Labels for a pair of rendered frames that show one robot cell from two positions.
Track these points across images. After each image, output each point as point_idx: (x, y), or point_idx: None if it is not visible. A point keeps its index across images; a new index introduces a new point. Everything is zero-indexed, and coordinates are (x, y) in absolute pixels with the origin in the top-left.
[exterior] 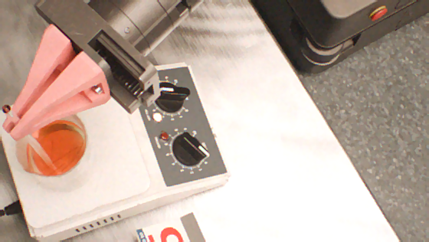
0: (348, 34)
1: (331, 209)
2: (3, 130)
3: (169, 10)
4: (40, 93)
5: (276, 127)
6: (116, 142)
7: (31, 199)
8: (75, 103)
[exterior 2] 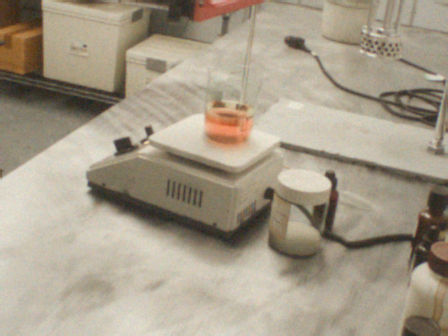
0: None
1: (116, 129)
2: (243, 160)
3: None
4: (230, 2)
5: (86, 153)
6: (189, 126)
7: (266, 141)
8: (218, 1)
